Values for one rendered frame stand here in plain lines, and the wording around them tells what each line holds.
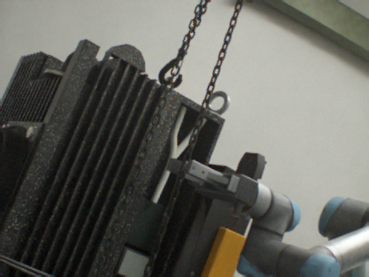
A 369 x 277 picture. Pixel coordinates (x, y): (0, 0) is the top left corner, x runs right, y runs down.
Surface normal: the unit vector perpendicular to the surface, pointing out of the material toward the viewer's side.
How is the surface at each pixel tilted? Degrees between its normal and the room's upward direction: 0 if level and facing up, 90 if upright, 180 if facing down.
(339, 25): 90
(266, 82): 90
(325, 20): 90
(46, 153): 90
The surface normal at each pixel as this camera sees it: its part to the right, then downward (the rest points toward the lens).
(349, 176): 0.32, -0.07
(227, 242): 0.53, 0.04
